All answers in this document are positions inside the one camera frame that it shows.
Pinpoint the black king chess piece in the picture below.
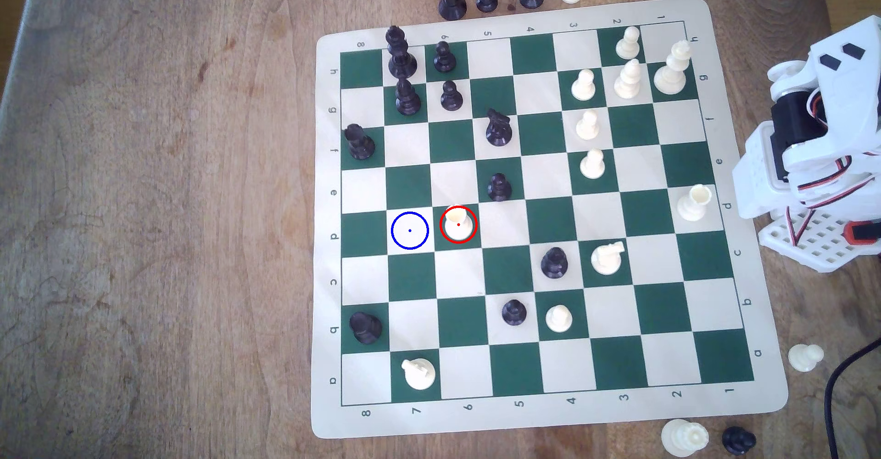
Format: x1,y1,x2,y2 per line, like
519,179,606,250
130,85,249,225
386,24,418,80

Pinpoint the white queen chess piece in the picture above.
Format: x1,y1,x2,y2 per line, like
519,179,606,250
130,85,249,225
661,418,710,459

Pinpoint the white grid base plate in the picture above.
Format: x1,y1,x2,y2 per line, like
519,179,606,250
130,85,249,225
758,206,881,273

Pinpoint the black rook chess piece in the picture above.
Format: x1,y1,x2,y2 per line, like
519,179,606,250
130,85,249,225
343,123,377,161
349,312,383,346

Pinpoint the white knight chess piece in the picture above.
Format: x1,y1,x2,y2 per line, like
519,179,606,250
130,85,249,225
591,240,626,277
402,358,437,391

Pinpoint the black cable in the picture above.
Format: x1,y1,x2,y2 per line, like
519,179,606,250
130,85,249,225
825,338,881,459

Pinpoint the white rook chess piece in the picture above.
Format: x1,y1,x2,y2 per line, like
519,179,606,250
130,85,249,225
677,184,713,222
444,206,474,241

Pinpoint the black bishop chess piece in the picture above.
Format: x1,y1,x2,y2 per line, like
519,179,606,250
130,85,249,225
395,78,422,116
722,426,757,456

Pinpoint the white bishop chess piece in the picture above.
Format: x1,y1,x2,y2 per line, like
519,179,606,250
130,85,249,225
613,59,643,100

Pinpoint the white king chess piece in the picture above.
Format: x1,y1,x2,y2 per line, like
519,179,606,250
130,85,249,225
653,39,692,95

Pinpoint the red black plastic part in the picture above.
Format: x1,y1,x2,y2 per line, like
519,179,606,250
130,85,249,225
845,219,881,245

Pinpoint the green white chess mat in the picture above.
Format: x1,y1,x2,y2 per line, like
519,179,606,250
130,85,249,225
310,0,790,440

